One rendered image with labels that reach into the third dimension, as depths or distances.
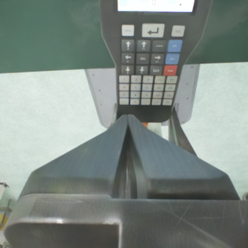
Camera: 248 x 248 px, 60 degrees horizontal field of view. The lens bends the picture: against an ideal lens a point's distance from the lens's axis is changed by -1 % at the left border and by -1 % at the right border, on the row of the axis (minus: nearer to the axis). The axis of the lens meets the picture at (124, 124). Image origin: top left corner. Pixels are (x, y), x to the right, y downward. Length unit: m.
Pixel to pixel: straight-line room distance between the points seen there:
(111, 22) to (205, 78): 1.26
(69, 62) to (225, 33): 0.26
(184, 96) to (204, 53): 0.74
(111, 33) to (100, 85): 0.86
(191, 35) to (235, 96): 1.40
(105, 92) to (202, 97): 0.71
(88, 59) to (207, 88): 1.16
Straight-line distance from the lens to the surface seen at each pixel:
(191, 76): 1.06
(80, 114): 1.60
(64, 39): 0.38
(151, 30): 0.20
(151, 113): 0.26
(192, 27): 0.20
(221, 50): 0.41
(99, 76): 1.03
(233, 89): 1.55
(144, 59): 0.21
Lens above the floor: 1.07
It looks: 41 degrees down
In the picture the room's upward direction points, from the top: 179 degrees counter-clockwise
